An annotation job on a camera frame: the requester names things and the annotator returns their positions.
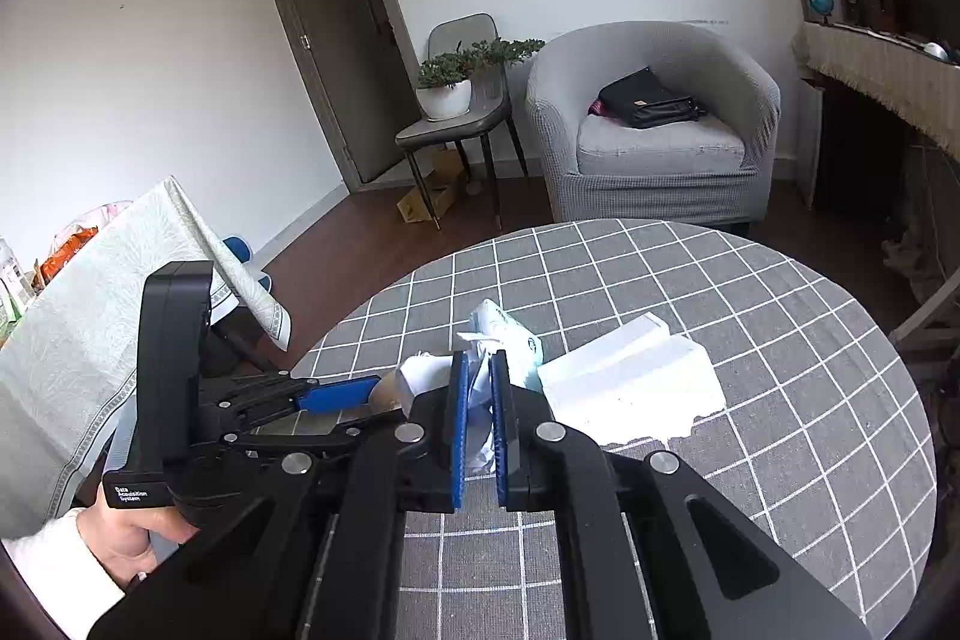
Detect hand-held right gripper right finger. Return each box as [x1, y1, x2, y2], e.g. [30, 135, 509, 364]
[487, 347, 875, 640]

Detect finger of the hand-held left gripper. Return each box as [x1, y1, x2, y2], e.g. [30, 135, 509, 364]
[199, 371, 383, 427]
[221, 407, 410, 453]

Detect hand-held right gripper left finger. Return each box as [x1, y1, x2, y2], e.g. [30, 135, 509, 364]
[86, 349, 475, 640]

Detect brown cardboard tape roll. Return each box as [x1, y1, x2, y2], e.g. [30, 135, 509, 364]
[371, 376, 410, 416]

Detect pale blue tissue packet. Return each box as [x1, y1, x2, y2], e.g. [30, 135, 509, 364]
[469, 299, 545, 395]

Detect white cardboard box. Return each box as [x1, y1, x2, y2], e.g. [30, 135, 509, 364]
[538, 312, 727, 447]

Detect person's left forearm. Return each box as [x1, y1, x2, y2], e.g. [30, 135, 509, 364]
[0, 509, 125, 618]

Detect person's left hand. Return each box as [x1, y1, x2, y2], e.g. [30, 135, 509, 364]
[75, 484, 197, 590]

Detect pale green patterned tablecloth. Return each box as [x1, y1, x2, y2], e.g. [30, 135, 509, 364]
[0, 175, 290, 540]

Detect blue white plastic object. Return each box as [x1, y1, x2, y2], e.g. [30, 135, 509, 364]
[221, 235, 275, 294]

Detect orange snack packet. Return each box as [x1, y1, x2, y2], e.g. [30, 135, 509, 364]
[41, 224, 102, 285]

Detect open brown cardboard box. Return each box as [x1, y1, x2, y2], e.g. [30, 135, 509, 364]
[396, 149, 466, 225]

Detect grey checked tablecloth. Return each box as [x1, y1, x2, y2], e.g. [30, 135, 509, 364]
[289, 218, 938, 640]

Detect grey dining chair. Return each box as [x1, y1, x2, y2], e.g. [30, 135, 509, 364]
[395, 12, 530, 230]

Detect potted plant in white pot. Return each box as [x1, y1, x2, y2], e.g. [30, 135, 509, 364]
[415, 37, 546, 121]

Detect grey door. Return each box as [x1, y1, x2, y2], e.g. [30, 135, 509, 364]
[255, 0, 410, 191]

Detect grey armchair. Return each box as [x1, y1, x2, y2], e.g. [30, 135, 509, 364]
[525, 20, 781, 225]

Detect black handbag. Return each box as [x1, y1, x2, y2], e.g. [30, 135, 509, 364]
[598, 66, 710, 130]

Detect white panel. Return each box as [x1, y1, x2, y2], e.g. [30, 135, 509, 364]
[795, 77, 826, 210]

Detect dark wooden box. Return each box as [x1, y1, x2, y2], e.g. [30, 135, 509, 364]
[855, 0, 897, 32]

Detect white desk frame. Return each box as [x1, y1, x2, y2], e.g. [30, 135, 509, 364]
[889, 276, 960, 348]

